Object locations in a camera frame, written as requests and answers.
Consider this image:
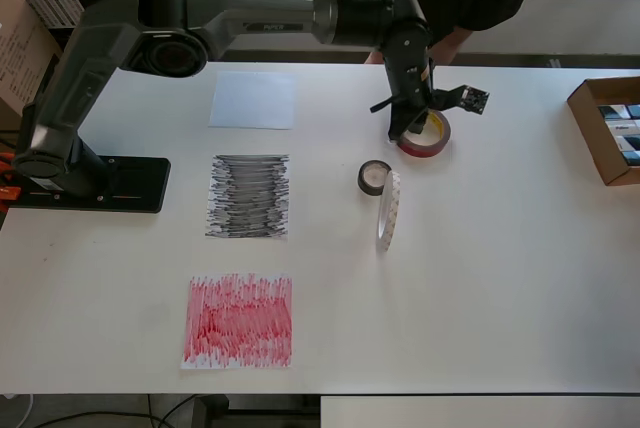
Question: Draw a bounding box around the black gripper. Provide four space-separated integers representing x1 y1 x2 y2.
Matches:
386 79 439 145

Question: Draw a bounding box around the red tape roll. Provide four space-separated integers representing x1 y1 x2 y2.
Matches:
397 107 452 159

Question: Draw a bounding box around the black tape roll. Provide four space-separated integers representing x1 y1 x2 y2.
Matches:
357 159 394 197

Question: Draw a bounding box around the white tape roll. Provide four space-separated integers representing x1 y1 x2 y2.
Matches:
375 170 402 255

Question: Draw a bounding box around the blank white paper sheet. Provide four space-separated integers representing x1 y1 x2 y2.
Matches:
208 71 297 131

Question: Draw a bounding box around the black scribbled paper sheet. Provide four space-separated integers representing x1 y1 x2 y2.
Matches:
203 152 291 242

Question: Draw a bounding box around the open cardboard tray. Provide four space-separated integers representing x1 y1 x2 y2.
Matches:
567 76 640 187

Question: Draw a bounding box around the small white lettered box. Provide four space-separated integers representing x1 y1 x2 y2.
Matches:
603 118 640 137

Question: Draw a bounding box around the red scribbled paper sheet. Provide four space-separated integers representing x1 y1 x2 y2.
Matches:
179 272 295 372

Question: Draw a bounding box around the black carton white label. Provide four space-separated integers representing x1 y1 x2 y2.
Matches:
24 0 86 29

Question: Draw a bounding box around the tall GX760A cardboard box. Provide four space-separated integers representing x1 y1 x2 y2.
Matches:
0 0 64 119

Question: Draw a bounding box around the orange clamp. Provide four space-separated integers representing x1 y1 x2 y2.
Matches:
0 152 24 214

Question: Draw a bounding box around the wrist camera board with bracket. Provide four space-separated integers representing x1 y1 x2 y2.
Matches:
432 83 491 117

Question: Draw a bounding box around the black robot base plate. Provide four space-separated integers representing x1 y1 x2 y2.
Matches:
9 156 172 214

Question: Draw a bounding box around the black table frame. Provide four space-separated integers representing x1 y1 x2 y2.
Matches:
192 394 321 428

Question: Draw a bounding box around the black floor cable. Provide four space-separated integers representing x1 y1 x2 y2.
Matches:
29 394 201 428

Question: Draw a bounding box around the white floor cable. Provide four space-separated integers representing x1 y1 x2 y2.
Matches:
0 391 35 428

